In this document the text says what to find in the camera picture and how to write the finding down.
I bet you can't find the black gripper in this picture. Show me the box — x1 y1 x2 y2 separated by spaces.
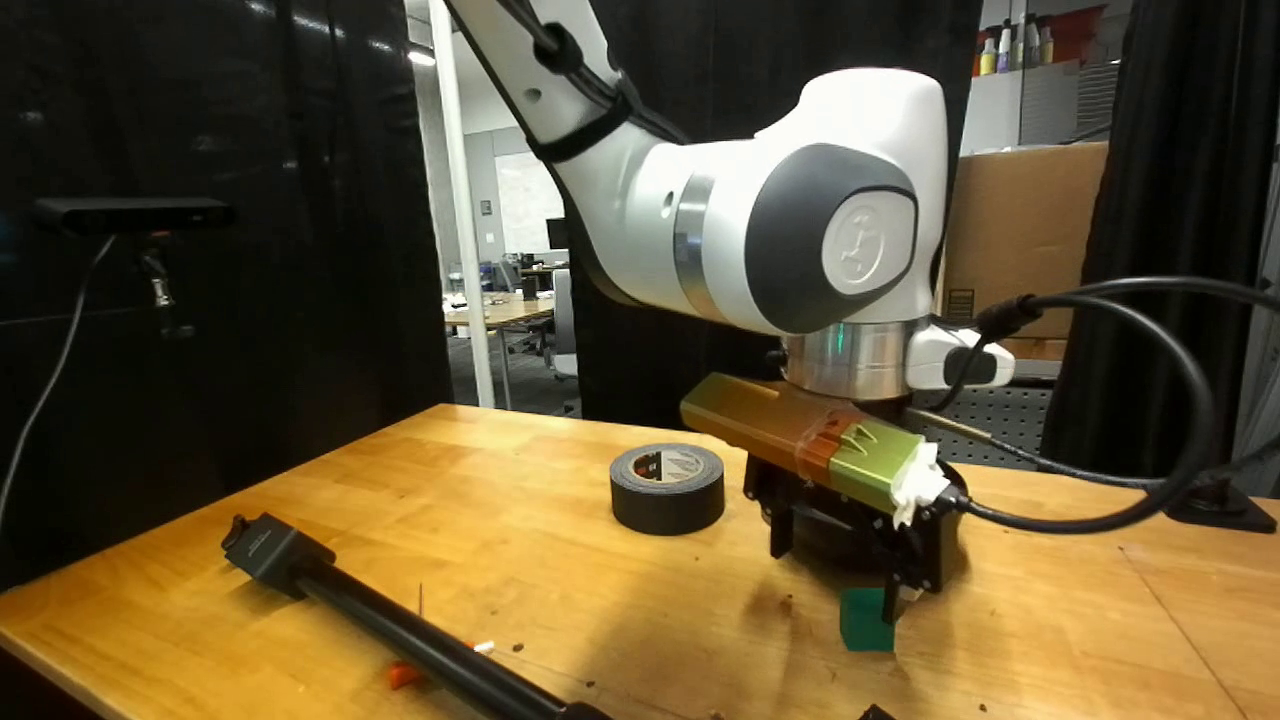
740 449 966 630

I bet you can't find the green cube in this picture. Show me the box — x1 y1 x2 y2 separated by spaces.
837 583 898 655

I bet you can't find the black tape roll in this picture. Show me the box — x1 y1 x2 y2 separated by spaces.
606 440 730 539

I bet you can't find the small red object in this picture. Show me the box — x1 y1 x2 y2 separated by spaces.
382 655 430 696

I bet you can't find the grey perforated panel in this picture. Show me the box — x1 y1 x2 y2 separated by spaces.
914 379 1063 472

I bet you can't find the black stand base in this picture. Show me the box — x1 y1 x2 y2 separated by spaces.
1164 476 1280 537

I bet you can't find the brown cardboard box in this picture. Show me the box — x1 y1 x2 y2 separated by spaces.
934 136 1113 345

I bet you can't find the black tripod pole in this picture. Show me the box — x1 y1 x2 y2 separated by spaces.
214 509 615 720

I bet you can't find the black curtain with stand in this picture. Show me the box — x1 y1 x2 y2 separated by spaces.
1035 0 1280 492

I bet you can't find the shelf with bottles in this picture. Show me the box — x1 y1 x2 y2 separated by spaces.
960 0 1117 153

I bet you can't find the wide black curtain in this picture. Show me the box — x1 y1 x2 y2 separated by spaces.
565 0 989 432

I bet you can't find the gold green wrist camera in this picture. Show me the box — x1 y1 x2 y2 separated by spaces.
676 368 973 533

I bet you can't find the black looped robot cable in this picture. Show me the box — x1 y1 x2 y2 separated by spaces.
924 273 1280 539

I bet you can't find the black camera on stand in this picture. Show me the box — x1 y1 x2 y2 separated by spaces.
33 192 241 341

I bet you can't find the white camera cable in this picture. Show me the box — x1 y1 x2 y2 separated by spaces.
0 231 121 537

